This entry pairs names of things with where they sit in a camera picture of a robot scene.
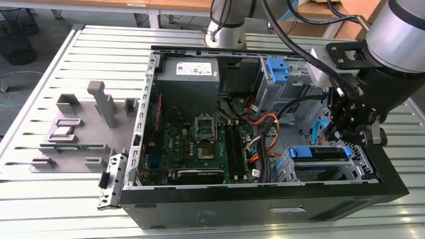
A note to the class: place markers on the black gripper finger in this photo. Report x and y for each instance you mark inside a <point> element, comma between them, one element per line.
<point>358,119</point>
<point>337,104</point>

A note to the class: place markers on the hard disk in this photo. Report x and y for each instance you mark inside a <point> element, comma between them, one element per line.
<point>299,152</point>

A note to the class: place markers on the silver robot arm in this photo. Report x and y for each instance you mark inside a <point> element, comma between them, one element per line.
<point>225,35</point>

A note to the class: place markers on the silver disk bay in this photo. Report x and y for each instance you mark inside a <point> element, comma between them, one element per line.
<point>289,171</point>

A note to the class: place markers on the silver drive cage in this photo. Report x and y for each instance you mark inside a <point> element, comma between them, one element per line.
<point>291,90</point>

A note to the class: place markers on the blue drive carrier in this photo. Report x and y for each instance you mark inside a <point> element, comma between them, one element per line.
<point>277,72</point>

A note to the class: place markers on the wooden cabinet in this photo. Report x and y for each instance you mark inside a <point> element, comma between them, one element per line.
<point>367,6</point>

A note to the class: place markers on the black RAM slot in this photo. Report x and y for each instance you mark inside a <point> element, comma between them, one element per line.
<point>230,149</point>

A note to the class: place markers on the thin locking lever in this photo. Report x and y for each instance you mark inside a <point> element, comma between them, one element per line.
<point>215,133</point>

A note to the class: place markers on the CPU socket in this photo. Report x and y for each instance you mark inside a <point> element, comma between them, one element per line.
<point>205,152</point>

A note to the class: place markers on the grey power supply unit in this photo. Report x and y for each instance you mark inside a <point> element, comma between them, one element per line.
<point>185,89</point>

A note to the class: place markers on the black graphics card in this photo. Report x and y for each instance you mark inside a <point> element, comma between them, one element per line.
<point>198,174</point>

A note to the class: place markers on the black PC case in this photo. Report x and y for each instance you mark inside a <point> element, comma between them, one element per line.
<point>231,206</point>

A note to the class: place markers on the green motherboard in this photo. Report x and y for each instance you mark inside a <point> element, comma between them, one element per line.
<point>175,154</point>

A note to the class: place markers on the silver expansion card retainer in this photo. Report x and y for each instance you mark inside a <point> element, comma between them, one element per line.
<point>114,174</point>

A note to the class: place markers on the grey parts rack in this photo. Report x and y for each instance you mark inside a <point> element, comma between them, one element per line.
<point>96,139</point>

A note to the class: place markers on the green RAM stick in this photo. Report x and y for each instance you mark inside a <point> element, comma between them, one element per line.
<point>70,148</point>

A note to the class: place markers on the silver CPU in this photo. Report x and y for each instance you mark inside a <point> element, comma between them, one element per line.
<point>62,131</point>

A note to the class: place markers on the black waste bin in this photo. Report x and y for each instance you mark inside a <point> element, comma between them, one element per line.
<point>21,53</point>

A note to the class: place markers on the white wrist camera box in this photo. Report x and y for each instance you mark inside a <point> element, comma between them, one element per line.
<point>317,72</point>

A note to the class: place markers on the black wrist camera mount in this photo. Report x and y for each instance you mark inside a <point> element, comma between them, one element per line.
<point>334,53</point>

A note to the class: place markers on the black plastic duct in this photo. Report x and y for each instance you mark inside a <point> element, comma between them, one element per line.
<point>238,79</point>

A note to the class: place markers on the short wooden desk white frame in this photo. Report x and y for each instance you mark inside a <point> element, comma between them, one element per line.
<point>314,10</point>

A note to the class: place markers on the long wooden desk white frame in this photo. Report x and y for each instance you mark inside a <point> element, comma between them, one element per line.
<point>98,2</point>

